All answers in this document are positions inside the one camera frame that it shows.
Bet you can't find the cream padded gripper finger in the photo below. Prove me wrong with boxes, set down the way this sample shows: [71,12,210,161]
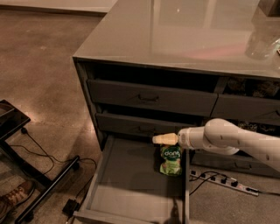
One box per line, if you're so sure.
[152,133,178,145]

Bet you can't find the green rice chip bag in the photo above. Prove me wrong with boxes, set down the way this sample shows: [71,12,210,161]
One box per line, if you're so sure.
[159,145,182,176]

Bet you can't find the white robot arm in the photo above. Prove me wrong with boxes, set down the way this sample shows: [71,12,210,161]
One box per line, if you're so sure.
[152,118,280,172]

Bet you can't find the middle left grey drawer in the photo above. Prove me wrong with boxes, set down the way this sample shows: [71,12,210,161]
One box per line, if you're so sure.
[93,113,203,140]

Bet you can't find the grey drawer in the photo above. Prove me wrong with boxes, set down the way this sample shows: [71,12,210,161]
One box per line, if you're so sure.
[190,150,280,179]
[212,94,280,126]
[87,80,217,116]
[93,113,203,140]

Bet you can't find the open bottom left drawer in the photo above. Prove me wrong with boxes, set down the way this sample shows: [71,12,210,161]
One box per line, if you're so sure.
[74,136,190,224]

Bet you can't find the top right grey drawer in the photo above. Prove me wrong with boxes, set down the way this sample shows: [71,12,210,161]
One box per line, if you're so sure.
[212,94,280,126]

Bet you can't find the grey drawer cabinet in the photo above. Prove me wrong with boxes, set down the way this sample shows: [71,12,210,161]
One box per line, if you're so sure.
[72,0,280,179]

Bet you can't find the bottom right grey drawer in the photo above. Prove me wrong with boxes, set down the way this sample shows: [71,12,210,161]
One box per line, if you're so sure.
[190,150,280,179]

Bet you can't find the top left grey drawer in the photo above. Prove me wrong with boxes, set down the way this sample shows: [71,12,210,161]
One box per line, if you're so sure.
[87,80,217,116]

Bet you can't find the snack bags in middle drawer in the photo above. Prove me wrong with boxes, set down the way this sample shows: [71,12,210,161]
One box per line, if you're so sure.
[237,122,280,136]

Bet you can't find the clear plastic bag on counter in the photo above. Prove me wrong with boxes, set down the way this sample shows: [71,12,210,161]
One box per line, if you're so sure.
[245,31,280,60]

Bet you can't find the white power strip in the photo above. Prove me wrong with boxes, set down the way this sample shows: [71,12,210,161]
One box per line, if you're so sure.
[190,170,259,196]

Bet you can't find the black power adapter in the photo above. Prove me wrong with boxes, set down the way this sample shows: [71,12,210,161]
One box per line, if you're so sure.
[62,199,80,217]

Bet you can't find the brown leather shoe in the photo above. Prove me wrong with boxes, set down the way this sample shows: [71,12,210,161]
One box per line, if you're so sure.
[0,180,35,223]

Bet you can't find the black floor cable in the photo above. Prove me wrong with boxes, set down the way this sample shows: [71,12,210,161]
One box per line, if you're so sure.
[10,127,98,202]

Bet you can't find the black cart frame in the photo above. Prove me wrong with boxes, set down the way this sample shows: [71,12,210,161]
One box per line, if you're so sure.
[0,100,80,224]

